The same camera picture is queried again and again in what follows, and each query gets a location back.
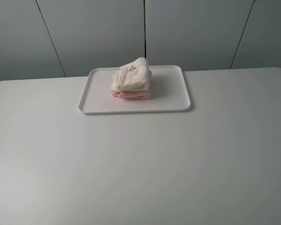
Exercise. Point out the pink towel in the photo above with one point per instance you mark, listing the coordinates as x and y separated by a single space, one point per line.
143 94

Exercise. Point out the cream white towel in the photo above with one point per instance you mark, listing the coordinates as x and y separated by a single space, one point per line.
132 77

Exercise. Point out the white rectangular plastic tray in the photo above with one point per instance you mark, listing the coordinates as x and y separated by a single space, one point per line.
168 93

